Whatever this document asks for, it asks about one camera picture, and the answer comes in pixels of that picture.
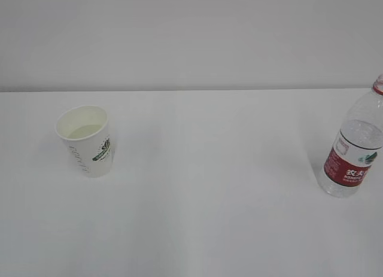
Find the white paper cup green logo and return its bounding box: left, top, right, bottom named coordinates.
left=55, top=105, right=113, bottom=178

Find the clear Nongfu Spring water bottle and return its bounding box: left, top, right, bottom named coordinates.
left=318, top=75, right=382, bottom=198

